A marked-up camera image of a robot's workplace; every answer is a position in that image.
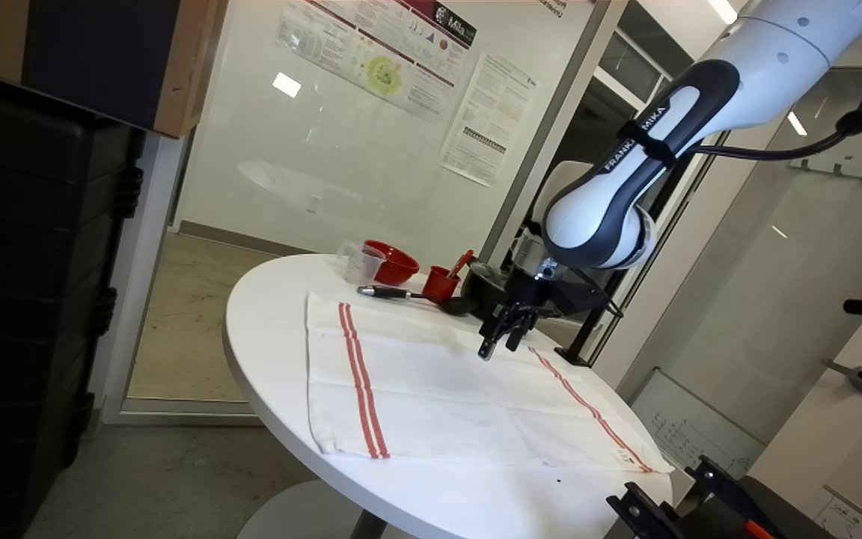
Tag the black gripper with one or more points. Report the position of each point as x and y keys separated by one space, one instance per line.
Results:
x=531 y=288

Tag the white towel with red stripes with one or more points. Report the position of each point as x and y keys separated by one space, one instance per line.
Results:
x=432 y=400

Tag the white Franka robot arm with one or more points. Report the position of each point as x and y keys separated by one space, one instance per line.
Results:
x=689 y=129

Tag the black pot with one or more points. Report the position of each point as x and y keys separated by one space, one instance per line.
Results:
x=486 y=288

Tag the black ladle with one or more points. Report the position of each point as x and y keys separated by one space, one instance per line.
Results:
x=388 y=292

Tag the red bowl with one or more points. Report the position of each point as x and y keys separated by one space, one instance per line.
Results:
x=396 y=265

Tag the clear plastic cup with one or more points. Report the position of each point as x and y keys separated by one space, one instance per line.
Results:
x=360 y=265

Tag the white paper notice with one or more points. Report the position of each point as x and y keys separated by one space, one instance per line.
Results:
x=492 y=121

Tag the black storage cabinet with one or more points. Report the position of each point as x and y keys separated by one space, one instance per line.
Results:
x=23 y=300

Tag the white table pedestal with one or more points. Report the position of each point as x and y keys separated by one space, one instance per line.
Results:
x=300 y=512

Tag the glass door with white frame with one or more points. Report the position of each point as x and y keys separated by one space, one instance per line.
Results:
x=252 y=199

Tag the wall poster with red header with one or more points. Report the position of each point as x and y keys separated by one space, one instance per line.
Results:
x=381 y=50

